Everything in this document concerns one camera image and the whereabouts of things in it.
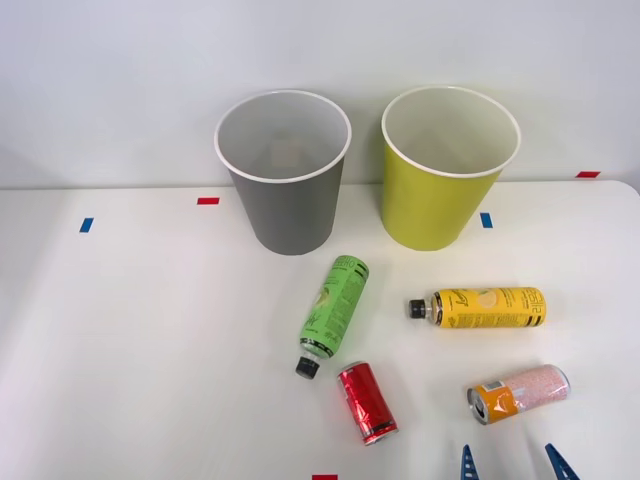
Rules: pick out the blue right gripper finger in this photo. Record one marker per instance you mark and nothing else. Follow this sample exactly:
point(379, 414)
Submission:
point(562, 465)
point(468, 465)

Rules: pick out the orange and pink drink can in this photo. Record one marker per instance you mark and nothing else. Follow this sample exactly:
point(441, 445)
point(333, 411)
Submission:
point(520, 392)

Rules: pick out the red drink can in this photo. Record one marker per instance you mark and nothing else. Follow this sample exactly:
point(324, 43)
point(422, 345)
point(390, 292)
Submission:
point(367, 402)

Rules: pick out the yellow label plastic bottle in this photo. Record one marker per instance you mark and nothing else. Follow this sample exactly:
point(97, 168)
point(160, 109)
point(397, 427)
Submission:
point(490, 307)

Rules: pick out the green label plastic bottle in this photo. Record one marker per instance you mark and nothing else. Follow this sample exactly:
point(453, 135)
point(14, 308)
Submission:
point(335, 310)

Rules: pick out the yellow-green plastic waste bin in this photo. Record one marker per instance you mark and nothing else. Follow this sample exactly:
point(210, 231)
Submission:
point(430, 205)

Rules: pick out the grey plastic waste bin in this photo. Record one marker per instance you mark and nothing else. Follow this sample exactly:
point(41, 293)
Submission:
point(292, 215)

